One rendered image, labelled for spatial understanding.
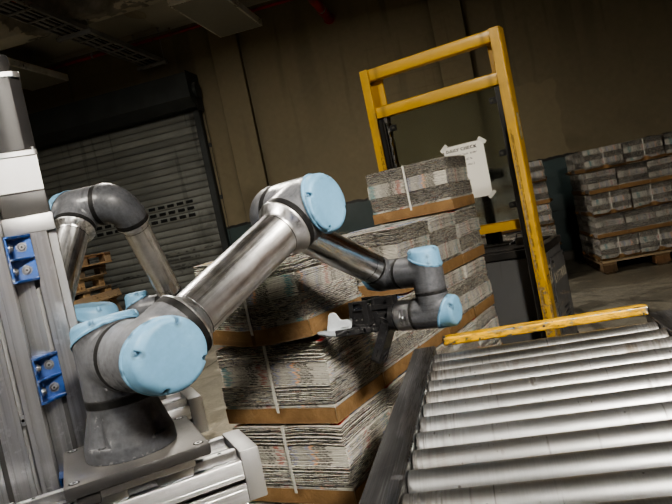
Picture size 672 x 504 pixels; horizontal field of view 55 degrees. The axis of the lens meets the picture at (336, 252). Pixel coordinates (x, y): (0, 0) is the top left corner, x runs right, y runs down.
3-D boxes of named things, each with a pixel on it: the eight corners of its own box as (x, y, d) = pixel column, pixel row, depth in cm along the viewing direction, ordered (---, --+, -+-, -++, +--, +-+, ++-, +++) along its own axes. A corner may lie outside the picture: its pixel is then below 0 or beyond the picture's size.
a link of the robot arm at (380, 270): (220, 235, 133) (376, 303, 164) (253, 228, 125) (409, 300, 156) (233, 184, 136) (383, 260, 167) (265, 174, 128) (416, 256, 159)
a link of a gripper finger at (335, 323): (314, 315, 162) (349, 308, 161) (318, 337, 162) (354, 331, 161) (312, 317, 159) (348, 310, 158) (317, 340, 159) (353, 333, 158)
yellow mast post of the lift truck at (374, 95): (423, 397, 344) (358, 72, 335) (429, 391, 352) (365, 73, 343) (439, 396, 339) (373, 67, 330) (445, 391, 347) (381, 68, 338)
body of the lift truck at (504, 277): (441, 404, 355) (412, 263, 351) (471, 374, 402) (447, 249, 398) (570, 401, 320) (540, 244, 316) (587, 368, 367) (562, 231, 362)
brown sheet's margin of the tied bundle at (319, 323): (265, 345, 170) (261, 329, 170) (324, 318, 194) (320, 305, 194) (313, 335, 161) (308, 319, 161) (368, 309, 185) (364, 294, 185)
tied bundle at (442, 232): (352, 290, 259) (340, 234, 258) (383, 277, 285) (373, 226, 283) (439, 278, 240) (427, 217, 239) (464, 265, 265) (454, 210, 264)
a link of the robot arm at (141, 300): (161, 286, 207) (168, 319, 208) (129, 292, 209) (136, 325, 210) (150, 289, 199) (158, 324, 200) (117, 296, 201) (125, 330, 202)
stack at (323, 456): (269, 622, 190) (210, 349, 185) (420, 456, 290) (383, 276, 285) (386, 644, 170) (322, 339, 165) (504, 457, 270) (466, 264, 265)
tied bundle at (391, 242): (314, 306, 235) (301, 244, 234) (353, 289, 260) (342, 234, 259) (406, 295, 215) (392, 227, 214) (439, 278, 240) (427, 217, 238)
